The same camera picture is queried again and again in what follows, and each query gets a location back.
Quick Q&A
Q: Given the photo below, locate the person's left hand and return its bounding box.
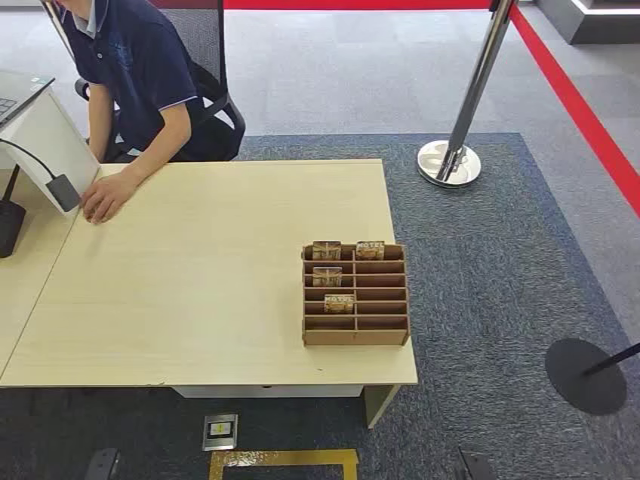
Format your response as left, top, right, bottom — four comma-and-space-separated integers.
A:
81, 170, 139, 225

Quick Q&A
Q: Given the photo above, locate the brown hotel key card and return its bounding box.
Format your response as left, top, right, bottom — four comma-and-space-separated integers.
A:
312, 266, 344, 288
312, 240, 343, 261
323, 294, 355, 315
355, 240, 386, 262

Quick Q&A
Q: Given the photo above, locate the person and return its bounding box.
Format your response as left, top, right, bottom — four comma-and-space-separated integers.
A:
41, 0, 202, 226

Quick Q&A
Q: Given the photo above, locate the brown wooden card organizer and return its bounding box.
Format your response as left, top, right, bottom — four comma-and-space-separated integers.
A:
300, 242, 412, 348

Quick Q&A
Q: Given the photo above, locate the grey adapter box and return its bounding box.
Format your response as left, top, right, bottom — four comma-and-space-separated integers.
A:
45, 173, 82, 214

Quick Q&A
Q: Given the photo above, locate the white laptop stand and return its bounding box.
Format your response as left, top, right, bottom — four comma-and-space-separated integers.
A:
0, 88, 101, 217

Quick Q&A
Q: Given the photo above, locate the light wooden desk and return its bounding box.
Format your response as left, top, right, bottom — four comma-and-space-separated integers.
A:
0, 158, 420, 431
0, 166, 82, 376

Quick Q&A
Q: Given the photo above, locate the black monitor base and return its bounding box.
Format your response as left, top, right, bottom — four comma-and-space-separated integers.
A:
0, 164, 27, 260

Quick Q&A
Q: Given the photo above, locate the grey laptop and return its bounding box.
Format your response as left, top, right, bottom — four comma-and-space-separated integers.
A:
0, 69, 57, 131

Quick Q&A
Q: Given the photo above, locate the black mesh office chair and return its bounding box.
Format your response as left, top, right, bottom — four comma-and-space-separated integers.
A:
75, 0, 247, 164

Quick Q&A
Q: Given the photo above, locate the dark robot left foot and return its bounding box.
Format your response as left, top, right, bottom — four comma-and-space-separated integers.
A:
84, 447, 122, 480

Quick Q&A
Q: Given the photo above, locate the dark robot foot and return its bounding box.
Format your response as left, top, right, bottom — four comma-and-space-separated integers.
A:
84, 447, 122, 480
456, 447, 497, 480

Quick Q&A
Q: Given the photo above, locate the silver floor socket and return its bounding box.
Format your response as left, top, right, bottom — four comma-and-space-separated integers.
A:
202, 413, 239, 453

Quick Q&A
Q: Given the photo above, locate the red barrier belt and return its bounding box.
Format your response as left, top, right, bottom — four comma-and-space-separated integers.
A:
149, 0, 494, 11
508, 3, 640, 221

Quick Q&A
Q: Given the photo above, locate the blue grey carpet rug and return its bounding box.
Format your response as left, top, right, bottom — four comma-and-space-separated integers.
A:
0, 132, 640, 480

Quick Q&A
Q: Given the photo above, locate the dark robot right foot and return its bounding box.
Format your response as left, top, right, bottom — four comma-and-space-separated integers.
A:
456, 447, 497, 480

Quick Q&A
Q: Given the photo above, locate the black round stanchion base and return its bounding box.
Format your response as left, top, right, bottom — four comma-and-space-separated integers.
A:
544, 337, 628, 417

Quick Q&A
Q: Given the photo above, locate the grey raised platform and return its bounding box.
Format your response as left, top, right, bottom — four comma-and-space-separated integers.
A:
534, 0, 640, 46

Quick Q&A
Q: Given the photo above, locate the black stanchion pole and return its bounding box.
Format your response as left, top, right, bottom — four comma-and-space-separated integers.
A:
582, 341, 640, 378

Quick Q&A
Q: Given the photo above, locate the thin black cable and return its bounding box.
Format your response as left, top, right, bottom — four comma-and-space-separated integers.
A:
0, 137, 57, 181

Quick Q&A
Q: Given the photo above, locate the yellow floor tape frame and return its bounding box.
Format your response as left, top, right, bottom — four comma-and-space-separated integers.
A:
208, 449, 360, 480

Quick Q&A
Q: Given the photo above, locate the chrome stanchion post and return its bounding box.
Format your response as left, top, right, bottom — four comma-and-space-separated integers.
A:
416, 0, 516, 189

